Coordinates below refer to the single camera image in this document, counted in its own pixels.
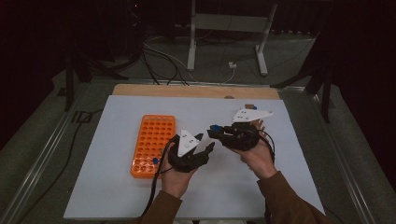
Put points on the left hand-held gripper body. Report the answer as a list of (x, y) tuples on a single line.
[(186, 158)]

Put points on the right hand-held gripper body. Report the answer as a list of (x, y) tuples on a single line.
[(243, 137)]

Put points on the blue capped test tube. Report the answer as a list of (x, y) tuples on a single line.
[(155, 160), (254, 108), (214, 127)]

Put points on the orange plastic tube rack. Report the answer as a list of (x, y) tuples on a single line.
[(149, 133)]

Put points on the person's left hand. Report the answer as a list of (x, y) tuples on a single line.
[(176, 182)]

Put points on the person's right hand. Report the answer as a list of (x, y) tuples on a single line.
[(261, 161)]

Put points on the white table mat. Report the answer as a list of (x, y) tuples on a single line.
[(218, 186)]

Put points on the white plug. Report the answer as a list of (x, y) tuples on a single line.
[(232, 65)]

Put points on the black tripod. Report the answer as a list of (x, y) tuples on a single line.
[(70, 81), (325, 93)]

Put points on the grey metal stand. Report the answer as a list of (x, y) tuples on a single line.
[(230, 23)]

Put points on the dark equipment stand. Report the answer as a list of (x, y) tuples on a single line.
[(135, 31)]

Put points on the aluminium frame rail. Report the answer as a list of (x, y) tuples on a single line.
[(345, 161), (37, 161)]

